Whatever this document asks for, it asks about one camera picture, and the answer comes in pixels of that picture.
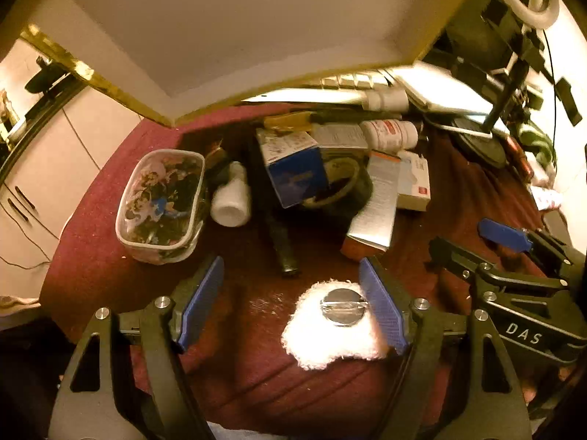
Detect white plastic bottle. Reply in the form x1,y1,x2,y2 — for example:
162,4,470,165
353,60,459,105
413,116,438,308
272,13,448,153
210,161,252,227

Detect white pill bottle red label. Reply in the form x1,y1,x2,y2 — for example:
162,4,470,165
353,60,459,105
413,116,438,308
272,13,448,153
360,119,419,152

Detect white slim bottle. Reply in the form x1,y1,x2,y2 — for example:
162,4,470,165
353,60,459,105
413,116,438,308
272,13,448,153
364,89,410,111

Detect yellow handled tool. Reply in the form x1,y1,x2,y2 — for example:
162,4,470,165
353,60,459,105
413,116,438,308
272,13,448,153
263,112,318,131

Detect black wok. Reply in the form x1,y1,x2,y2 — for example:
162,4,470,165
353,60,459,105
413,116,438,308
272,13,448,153
25,57,69,95

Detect small white box red mark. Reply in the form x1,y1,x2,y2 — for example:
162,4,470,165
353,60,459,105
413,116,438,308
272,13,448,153
397,150,432,212

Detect white fluffy pad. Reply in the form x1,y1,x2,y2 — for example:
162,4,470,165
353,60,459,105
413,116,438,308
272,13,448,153
281,277,390,372

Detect white keyboard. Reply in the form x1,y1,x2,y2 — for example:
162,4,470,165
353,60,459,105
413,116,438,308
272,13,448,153
238,73,395,104

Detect white notebook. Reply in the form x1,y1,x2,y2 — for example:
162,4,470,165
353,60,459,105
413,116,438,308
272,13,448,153
390,62,505,115

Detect green white cloth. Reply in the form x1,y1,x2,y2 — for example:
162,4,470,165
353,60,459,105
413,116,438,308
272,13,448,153
518,121,558,170

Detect blue cardboard box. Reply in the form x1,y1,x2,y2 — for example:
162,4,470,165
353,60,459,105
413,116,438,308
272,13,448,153
256,128,330,209

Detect beige cloth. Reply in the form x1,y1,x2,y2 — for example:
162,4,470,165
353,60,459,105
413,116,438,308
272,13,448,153
0,294,42,317

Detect black kitchen counter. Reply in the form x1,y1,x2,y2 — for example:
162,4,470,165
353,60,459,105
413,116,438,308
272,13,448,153
0,69,88,184

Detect black light stand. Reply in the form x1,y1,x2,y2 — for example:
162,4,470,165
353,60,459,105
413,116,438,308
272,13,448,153
452,0,574,168

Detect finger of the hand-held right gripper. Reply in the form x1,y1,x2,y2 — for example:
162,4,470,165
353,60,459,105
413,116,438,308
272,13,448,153
477,217,574,280
429,237,569,292

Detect dark red tablecloth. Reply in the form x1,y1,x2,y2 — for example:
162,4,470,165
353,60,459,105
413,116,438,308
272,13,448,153
39,103,565,432

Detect round metal disc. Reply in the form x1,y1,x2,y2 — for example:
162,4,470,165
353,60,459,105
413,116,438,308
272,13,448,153
320,288,369,327

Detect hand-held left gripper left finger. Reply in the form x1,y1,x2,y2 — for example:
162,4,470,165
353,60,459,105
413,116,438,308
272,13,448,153
48,256,225,440

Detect long black pen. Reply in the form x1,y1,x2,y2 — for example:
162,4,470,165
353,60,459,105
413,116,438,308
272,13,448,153
250,137,300,278

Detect black tape roll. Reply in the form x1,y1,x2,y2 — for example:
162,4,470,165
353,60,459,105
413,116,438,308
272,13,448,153
300,153,374,212

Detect white box with gold edge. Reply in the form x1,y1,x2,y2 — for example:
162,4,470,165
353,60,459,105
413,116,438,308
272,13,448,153
21,0,487,127

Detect white red printed packet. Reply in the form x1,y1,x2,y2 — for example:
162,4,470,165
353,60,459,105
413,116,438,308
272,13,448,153
529,186,562,209

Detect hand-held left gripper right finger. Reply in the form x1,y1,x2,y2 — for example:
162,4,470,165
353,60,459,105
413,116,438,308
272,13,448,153
359,257,533,440

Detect white printed carton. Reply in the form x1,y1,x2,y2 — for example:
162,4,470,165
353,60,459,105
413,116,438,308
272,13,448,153
313,124,370,150

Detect clear plastic container with stickers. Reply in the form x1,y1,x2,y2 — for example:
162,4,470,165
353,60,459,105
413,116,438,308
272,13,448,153
114,149,205,265

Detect white kitchen cabinets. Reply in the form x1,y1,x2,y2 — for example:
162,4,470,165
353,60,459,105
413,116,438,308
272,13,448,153
0,39,143,285

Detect black cable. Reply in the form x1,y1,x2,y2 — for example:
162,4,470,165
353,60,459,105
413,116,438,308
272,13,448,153
543,27,558,115

